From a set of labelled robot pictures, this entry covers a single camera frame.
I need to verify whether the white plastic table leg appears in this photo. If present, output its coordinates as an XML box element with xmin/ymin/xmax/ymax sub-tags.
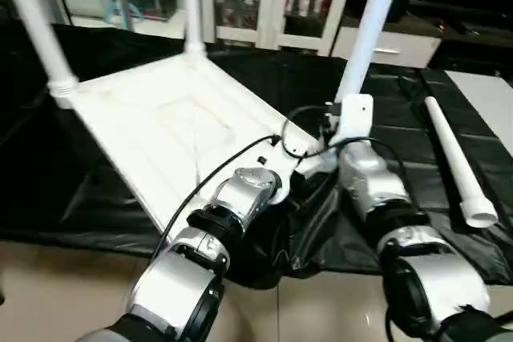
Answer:
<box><xmin>333</xmin><ymin>0</ymin><xmax>409</xmax><ymax>107</ymax></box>
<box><xmin>423</xmin><ymin>95</ymin><xmax>499</xmax><ymax>230</ymax></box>
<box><xmin>181</xmin><ymin>0</ymin><xmax>208</xmax><ymax>59</ymax></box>
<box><xmin>0</xmin><ymin>0</ymin><xmax>80</xmax><ymax>110</ymax></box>

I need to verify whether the white plastic table top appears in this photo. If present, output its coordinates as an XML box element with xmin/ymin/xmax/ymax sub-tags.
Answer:
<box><xmin>46</xmin><ymin>50</ymin><xmax>334</xmax><ymax>239</ymax></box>

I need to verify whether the white drawer unit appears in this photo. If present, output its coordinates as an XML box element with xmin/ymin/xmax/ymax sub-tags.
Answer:
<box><xmin>331</xmin><ymin>16</ymin><xmax>445</xmax><ymax>70</ymax></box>

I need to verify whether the white glass door cabinet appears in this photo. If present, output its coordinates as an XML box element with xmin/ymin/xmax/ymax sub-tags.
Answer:
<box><xmin>199</xmin><ymin>0</ymin><xmax>361</xmax><ymax>58</ymax></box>

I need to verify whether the black desk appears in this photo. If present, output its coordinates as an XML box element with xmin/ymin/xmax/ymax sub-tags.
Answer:
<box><xmin>404</xmin><ymin>0</ymin><xmax>513</xmax><ymax>71</ymax></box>

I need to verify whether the teal plastic bag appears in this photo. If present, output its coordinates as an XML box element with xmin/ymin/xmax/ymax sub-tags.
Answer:
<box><xmin>102</xmin><ymin>0</ymin><xmax>144</xmax><ymax>26</ymax></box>

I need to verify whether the black work mat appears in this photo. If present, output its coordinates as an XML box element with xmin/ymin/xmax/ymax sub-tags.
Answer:
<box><xmin>0</xmin><ymin>23</ymin><xmax>513</xmax><ymax>291</ymax></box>

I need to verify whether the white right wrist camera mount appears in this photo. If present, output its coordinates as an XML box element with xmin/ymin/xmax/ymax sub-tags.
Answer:
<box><xmin>333</xmin><ymin>92</ymin><xmax>377</xmax><ymax>147</ymax></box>

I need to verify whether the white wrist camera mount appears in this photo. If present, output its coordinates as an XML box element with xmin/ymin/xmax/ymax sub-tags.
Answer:
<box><xmin>333</xmin><ymin>92</ymin><xmax>377</xmax><ymax>147</ymax></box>
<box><xmin>255</xmin><ymin>132</ymin><xmax>322</xmax><ymax>203</ymax></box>

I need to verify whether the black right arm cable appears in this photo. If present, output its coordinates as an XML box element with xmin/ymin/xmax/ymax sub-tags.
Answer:
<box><xmin>279</xmin><ymin>104</ymin><xmax>410</xmax><ymax>199</ymax></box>

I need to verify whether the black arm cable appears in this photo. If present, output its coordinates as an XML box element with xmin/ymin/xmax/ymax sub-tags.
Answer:
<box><xmin>149</xmin><ymin>135</ymin><xmax>282</xmax><ymax>272</ymax></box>
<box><xmin>279</xmin><ymin>104</ymin><xmax>410</xmax><ymax>199</ymax></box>

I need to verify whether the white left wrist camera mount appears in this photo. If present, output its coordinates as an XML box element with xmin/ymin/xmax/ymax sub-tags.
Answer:
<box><xmin>255</xmin><ymin>132</ymin><xmax>322</xmax><ymax>203</ymax></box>

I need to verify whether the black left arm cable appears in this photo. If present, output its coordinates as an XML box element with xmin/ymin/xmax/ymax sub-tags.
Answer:
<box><xmin>149</xmin><ymin>135</ymin><xmax>282</xmax><ymax>272</ymax></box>

